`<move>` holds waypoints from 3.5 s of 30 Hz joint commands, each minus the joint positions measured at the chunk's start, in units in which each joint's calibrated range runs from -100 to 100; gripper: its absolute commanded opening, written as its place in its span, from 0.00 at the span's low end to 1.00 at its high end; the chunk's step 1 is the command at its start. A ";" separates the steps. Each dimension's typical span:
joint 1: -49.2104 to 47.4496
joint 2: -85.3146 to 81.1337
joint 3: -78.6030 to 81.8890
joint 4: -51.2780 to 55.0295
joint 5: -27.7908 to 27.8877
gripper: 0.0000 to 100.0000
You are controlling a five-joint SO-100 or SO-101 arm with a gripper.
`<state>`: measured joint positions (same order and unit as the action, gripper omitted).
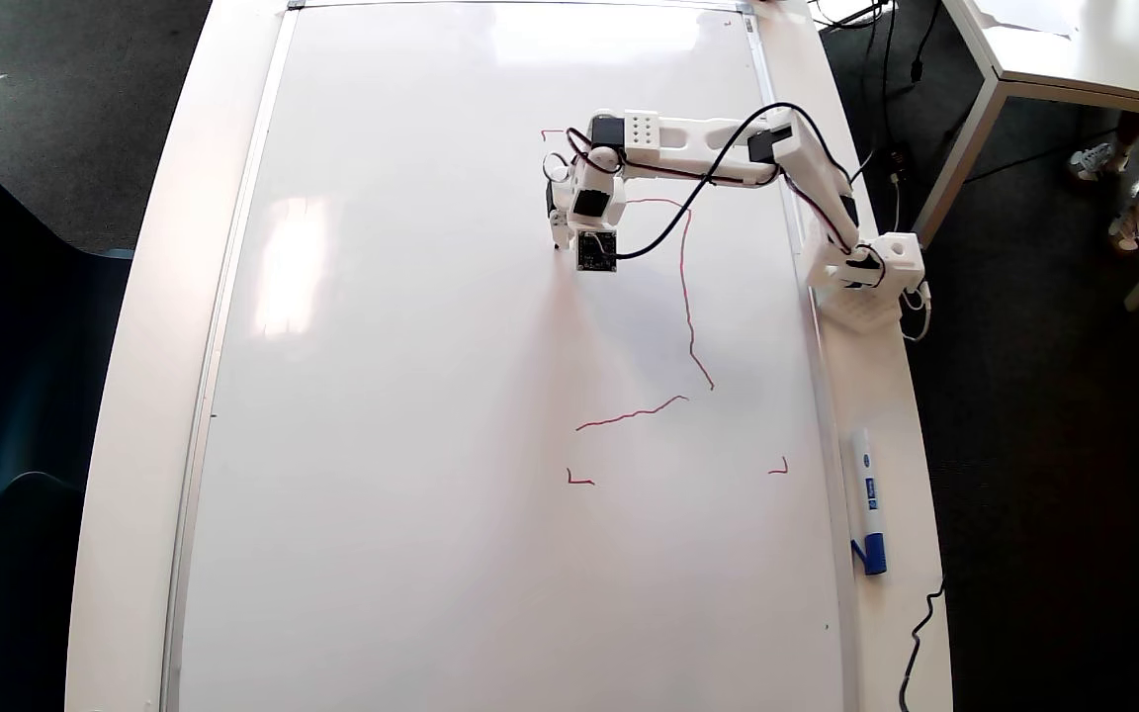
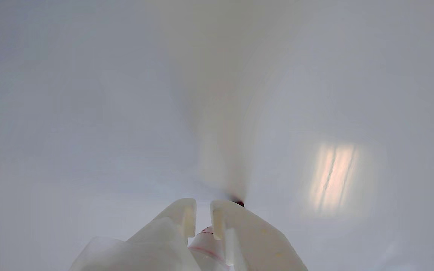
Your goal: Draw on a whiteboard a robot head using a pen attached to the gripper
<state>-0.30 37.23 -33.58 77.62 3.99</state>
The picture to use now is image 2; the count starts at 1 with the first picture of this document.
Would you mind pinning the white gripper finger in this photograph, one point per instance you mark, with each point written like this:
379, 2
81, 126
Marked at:
156, 244
254, 244

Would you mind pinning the red whiteboard marker pen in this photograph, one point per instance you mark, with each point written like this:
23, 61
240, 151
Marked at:
205, 250

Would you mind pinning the white whiteboard with metal frame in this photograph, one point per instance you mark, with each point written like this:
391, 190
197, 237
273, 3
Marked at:
89, 113

